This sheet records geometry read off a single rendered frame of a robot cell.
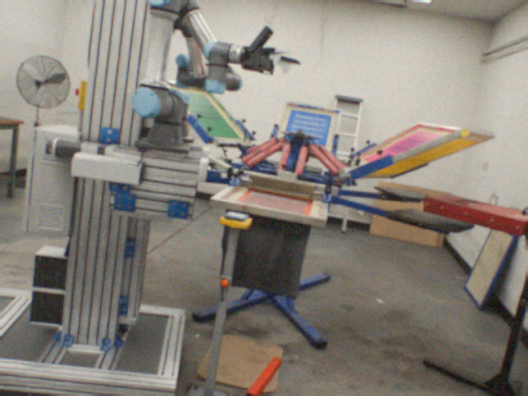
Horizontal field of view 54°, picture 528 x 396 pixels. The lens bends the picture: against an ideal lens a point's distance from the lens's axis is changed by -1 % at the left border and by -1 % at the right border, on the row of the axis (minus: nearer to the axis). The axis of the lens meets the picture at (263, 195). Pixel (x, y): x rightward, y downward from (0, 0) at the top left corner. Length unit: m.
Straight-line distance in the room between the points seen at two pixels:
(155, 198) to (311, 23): 5.36
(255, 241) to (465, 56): 5.26
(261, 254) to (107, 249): 0.77
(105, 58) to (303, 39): 5.12
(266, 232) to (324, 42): 4.89
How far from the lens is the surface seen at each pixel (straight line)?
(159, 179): 2.24
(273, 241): 2.71
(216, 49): 2.00
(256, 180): 3.17
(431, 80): 7.35
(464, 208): 3.21
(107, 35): 2.44
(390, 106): 7.27
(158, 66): 2.11
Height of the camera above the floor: 1.49
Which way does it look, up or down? 10 degrees down
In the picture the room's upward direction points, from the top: 9 degrees clockwise
